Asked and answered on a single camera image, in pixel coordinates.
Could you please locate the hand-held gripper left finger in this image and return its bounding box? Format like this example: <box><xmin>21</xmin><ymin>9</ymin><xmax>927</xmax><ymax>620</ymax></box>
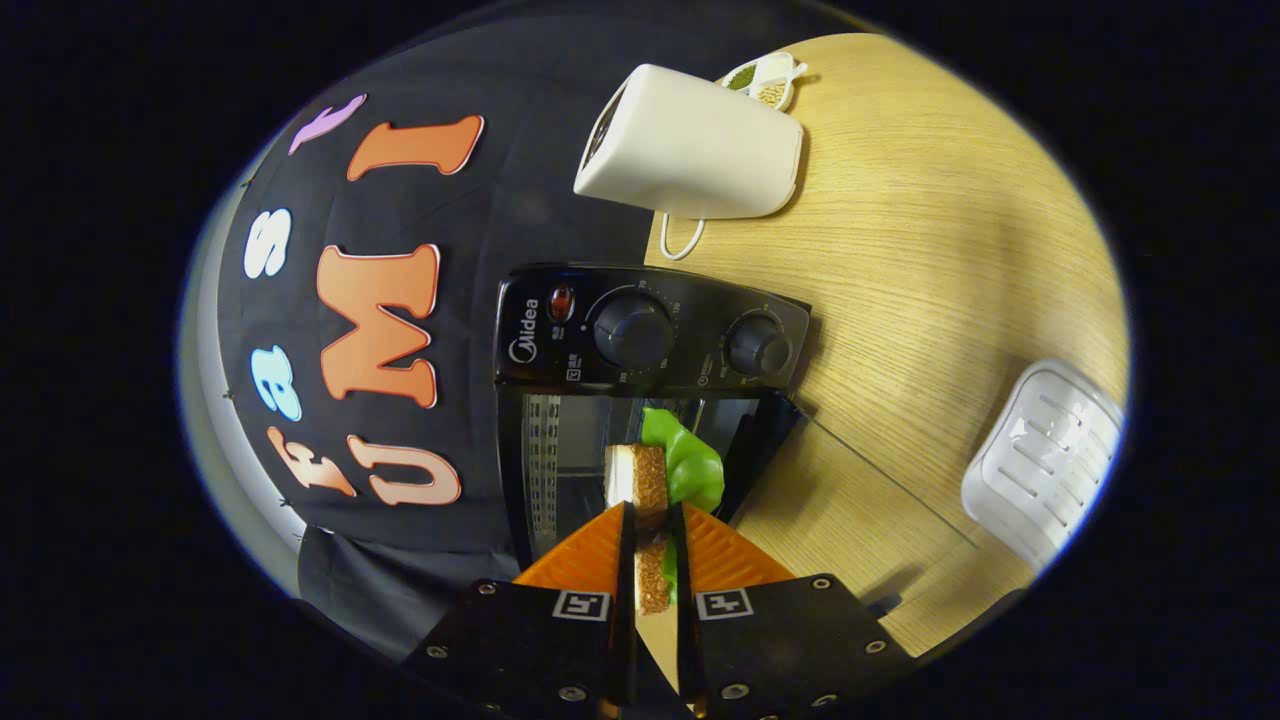
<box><xmin>400</xmin><ymin>502</ymin><xmax>639</xmax><ymax>720</ymax></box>

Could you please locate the small white divided dish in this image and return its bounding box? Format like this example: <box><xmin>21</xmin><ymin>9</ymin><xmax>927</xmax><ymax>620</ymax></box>
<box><xmin>720</xmin><ymin>52</ymin><xmax>809</xmax><ymax>112</ymax></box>

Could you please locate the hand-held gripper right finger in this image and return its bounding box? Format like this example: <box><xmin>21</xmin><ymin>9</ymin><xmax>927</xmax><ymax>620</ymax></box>
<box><xmin>668</xmin><ymin>502</ymin><xmax>916</xmax><ymax>720</ymax></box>

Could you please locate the white plastic tray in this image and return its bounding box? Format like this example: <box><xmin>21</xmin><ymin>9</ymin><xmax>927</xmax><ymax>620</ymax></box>
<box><xmin>960</xmin><ymin>358</ymin><xmax>1126</xmax><ymax>574</ymax></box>

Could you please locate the white power cable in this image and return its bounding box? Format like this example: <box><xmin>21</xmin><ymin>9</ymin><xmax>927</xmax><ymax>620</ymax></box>
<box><xmin>657</xmin><ymin>212</ymin><xmax>708</xmax><ymax>262</ymax></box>

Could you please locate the black backdrop cloth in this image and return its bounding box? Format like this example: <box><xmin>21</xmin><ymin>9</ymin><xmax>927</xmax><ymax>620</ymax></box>
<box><xmin>180</xmin><ymin>0</ymin><xmax>861</xmax><ymax>666</ymax></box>

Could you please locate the toast and lettuce sandwich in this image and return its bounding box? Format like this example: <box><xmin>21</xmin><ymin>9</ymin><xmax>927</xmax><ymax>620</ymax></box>
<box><xmin>603</xmin><ymin>407</ymin><xmax>726</xmax><ymax>696</ymax></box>

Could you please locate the black toaster oven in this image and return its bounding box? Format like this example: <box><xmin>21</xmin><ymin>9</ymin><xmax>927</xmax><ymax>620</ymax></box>
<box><xmin>495</xmin><ymin>262</ymin><xmax>986</xmax><ymax>616</ymax></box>

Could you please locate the white bread toaster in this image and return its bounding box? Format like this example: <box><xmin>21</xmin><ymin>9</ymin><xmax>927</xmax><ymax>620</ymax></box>
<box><xmin>573</xmin><ymin>64</ymin><xmax>806</xmax><ymax>221</ymax></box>

